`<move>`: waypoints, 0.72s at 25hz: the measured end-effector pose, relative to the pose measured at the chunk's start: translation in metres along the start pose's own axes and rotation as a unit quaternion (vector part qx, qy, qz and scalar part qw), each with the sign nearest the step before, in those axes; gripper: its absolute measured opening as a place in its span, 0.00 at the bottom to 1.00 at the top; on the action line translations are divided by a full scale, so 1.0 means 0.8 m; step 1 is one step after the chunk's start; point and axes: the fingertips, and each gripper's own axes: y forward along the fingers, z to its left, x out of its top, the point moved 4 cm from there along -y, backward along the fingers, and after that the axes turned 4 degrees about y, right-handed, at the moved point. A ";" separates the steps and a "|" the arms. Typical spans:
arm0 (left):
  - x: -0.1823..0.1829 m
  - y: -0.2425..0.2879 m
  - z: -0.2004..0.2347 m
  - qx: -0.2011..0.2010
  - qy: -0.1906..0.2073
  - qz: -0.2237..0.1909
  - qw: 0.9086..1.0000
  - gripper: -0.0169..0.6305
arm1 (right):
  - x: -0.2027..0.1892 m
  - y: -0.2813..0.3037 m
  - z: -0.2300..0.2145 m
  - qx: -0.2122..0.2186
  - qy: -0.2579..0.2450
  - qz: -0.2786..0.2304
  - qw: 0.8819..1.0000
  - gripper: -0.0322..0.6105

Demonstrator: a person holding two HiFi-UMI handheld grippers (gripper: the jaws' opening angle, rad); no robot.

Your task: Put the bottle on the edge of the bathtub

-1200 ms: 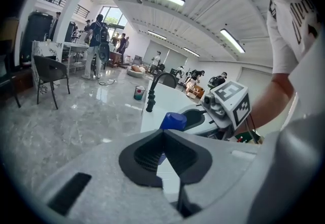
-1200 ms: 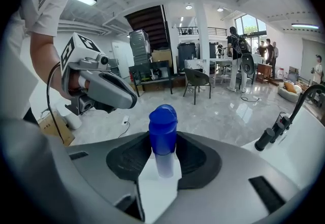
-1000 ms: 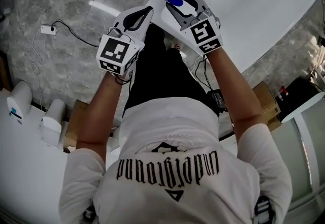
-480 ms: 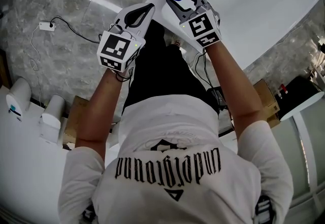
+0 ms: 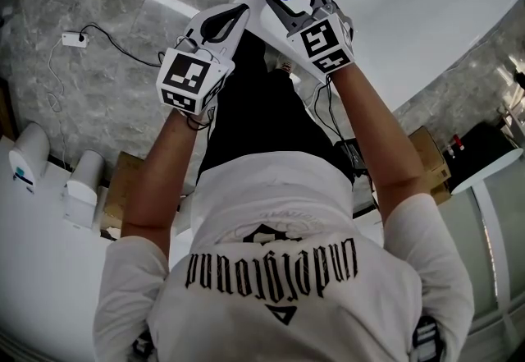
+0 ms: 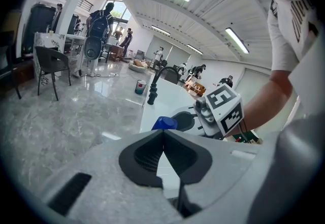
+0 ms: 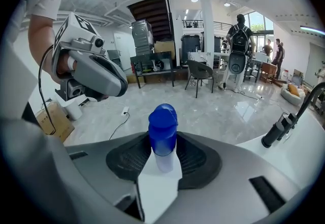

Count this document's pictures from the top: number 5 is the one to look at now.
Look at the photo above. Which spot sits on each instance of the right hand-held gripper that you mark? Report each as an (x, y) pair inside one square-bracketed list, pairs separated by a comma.
[(322, 40)]

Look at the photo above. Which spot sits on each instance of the person's right forearm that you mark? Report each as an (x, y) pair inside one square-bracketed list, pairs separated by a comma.
[(377, 138)]

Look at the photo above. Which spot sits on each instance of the brown cardboard box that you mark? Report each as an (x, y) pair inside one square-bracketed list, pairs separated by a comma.
[(123, 188)]

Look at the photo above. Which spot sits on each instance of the white rounded dispenser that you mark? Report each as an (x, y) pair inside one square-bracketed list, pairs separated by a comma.
[(84, 188)]

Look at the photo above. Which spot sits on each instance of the person's left forearm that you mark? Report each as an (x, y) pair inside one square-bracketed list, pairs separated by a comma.
[(160, 171)]

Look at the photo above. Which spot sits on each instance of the red capped bottle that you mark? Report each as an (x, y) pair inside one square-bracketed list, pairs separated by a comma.
[(455, 147)]

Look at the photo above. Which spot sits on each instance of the black trousers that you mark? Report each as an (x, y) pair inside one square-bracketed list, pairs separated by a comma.
[(262, 114)]

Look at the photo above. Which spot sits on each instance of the white power strip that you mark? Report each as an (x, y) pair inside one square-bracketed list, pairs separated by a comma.
[(75, 39)]

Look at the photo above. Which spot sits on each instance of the white framed glass panel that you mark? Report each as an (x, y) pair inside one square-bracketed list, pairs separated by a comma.
[(492, 249)]

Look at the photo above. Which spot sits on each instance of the black battery pack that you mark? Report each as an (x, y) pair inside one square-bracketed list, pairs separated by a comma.
[(350, 157)]

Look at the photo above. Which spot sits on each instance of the white printed T-shirt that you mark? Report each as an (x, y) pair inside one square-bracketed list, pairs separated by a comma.
[(279, 270)]

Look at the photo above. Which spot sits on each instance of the white dispenser blue label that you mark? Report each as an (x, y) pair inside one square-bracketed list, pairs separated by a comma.
[(26, 155)]

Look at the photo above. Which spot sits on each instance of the white bathtub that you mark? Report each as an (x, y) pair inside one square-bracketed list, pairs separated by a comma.
[(410, 24)]

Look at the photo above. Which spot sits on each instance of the person's right white shoe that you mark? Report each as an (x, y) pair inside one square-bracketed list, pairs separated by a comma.
[(286, 65)]

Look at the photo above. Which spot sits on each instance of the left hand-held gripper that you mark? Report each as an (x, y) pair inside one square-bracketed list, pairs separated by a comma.
[(184, 73)]

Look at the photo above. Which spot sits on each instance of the large printed cardboard box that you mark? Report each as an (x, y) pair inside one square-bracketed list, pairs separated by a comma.
[(430, 163)]

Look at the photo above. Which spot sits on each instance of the black round basin white rim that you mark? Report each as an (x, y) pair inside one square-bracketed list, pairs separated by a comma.
[(484, 155)]

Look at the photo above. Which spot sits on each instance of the small white gripper camera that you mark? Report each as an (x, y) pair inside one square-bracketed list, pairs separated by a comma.
[(186, 43)]

